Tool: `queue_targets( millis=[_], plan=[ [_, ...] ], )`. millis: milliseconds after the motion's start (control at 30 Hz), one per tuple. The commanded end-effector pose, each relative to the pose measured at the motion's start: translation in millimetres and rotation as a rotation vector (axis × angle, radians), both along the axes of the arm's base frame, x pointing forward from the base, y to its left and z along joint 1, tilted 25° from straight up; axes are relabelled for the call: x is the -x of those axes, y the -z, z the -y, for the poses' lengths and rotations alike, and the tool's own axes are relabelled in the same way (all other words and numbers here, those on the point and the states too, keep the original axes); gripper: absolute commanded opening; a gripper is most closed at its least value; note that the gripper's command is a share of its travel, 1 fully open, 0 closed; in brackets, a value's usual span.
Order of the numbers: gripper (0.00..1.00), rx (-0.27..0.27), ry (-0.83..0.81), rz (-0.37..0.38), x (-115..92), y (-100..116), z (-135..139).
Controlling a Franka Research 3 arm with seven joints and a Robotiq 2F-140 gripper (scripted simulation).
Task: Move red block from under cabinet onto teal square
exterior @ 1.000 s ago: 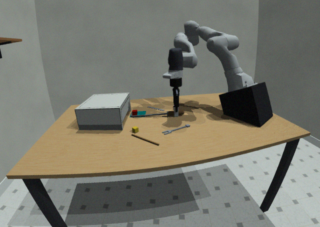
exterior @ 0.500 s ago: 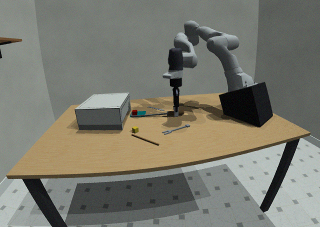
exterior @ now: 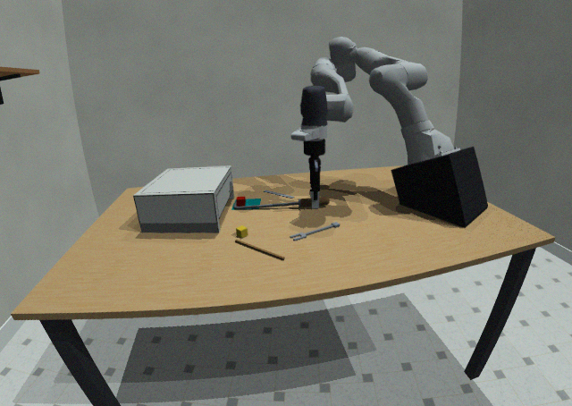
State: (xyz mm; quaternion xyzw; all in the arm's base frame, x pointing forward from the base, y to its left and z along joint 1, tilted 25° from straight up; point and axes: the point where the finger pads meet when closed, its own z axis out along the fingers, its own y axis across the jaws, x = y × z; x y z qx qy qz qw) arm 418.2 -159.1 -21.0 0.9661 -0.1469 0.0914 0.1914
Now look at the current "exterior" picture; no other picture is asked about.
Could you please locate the teal square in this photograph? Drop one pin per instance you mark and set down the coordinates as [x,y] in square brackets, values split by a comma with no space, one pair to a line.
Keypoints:
[251,202]

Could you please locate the brown thin rod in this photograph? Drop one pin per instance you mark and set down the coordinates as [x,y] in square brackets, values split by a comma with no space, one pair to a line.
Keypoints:
[261,250]

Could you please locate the small yellow cube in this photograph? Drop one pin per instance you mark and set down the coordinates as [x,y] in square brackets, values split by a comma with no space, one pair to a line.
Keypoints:
[242,231]

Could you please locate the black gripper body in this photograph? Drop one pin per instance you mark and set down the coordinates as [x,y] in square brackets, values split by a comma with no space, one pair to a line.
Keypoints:
[314,149]

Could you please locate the grey wrench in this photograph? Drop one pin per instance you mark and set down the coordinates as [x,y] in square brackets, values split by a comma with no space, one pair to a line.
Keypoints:
[304,235]

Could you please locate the grey metal hook with dark handle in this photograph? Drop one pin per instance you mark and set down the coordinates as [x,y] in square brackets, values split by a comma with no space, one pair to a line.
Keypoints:
[302,203]

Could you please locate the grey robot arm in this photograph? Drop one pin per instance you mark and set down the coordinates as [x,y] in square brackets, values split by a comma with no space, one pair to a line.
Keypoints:
[392,81]

